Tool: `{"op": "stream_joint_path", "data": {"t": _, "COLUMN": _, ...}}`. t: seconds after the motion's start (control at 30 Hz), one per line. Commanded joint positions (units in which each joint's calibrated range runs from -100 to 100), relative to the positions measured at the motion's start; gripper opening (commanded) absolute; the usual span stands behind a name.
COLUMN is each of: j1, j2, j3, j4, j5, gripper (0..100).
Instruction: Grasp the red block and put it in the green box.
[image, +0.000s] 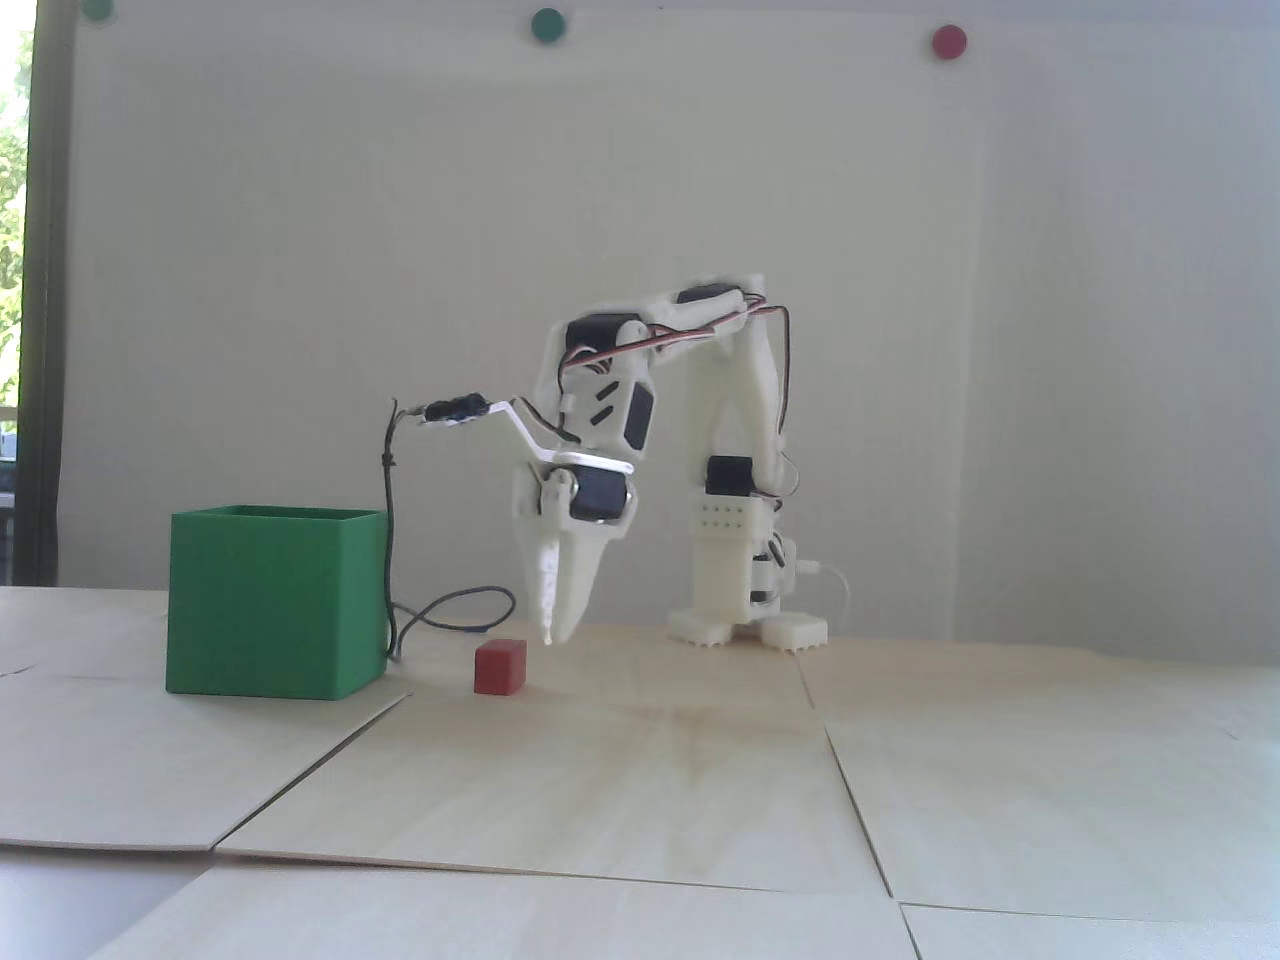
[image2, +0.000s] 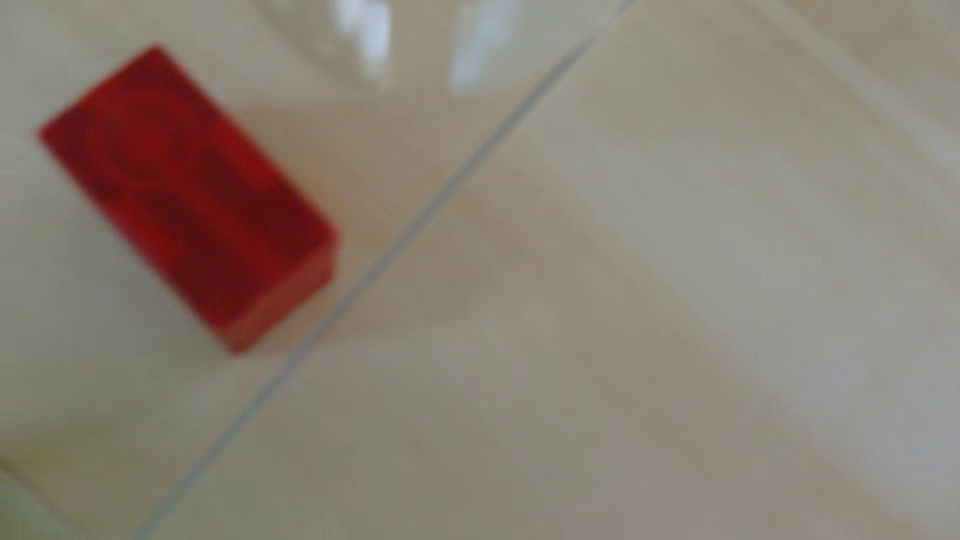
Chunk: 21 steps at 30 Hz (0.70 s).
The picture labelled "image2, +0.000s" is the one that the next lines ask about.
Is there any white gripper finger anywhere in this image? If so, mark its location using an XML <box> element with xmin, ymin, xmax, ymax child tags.
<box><xmin>251</xmin><ymin>0</ymin><xmax>393</xmax><ymax>88</ymax></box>
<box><xmin>450</xmin><ymin>0</ymin><xmax>639</xmax><ymax>96</ymax></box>

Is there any red block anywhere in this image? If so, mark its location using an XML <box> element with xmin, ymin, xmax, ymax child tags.
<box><xmin>37</xmin><ymin>45</ymin><xmax>340</xmax><ymax>355</ymax></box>

